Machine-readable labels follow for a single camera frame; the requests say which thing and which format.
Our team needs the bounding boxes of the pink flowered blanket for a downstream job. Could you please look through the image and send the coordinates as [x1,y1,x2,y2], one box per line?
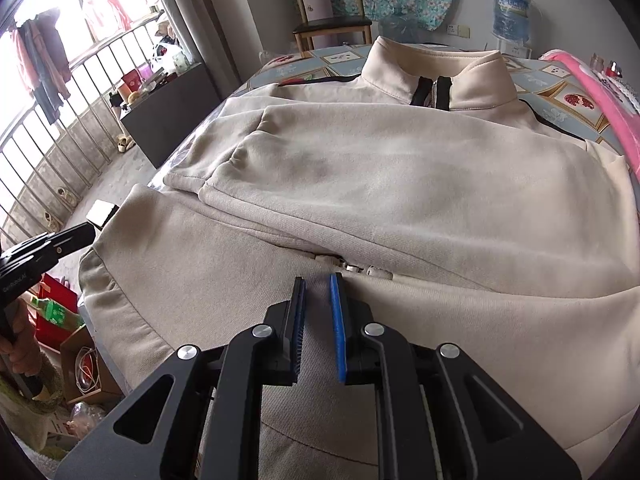
[540,49,640,181]

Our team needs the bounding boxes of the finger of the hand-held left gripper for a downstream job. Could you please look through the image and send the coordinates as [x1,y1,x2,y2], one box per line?
[47,222,97,263]

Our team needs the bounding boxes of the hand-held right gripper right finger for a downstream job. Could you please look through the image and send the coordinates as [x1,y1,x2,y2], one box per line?
[327,272,583,480]

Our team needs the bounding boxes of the blue water jug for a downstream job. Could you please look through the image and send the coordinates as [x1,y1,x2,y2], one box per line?
[492,0,532,43]

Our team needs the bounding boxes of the wooden chair with black seat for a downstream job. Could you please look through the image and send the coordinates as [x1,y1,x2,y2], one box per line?
[290,0,375,56]

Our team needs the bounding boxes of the metal window railing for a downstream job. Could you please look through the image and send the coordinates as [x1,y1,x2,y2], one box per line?
[0,10,171,241]

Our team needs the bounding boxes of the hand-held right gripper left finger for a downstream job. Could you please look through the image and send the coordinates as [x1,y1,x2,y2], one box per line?
[54,276,307,480]

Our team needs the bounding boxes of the hanging dark clothes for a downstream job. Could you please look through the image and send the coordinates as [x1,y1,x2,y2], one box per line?
[12,7,73,126]

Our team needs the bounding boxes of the grey curtain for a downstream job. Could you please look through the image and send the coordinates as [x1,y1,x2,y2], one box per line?
[165,0,266,91]

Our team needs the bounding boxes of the person's left hand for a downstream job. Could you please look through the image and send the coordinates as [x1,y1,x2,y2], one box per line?
[0,300,51,398]

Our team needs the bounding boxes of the cardboard box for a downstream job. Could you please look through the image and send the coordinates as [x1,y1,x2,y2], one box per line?
[60,325,126,406]

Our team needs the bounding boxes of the white plastic bag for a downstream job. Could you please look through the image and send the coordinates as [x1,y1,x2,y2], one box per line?
[152,42,191,76]

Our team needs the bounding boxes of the red paper bag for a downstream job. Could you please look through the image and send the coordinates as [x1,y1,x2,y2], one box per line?
[30,272,81,346]

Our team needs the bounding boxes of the beige zip jacket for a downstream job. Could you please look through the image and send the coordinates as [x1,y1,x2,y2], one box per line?
[77,36,640,480]

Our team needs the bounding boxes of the white cable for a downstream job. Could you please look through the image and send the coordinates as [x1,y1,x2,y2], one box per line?
[75,345,108,393]

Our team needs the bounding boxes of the green packet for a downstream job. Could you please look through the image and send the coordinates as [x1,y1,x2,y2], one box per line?
[30,296,85,327]

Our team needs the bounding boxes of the clear empty water jug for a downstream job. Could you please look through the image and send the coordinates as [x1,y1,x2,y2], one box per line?
[380,7,426,41]

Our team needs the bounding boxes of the grey lace cloth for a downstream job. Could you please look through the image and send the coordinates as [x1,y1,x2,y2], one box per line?
[607,72,640,111]

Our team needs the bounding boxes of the hanging red cloth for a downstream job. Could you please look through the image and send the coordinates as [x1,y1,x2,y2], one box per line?
[82,0,133,36]

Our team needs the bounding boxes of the dark grey cabinet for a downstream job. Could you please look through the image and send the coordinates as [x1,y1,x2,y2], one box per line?
[120,62,221,168]

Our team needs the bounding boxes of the patterned blue tablecloth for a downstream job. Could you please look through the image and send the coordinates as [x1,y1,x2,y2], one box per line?
[245,42,640,171]

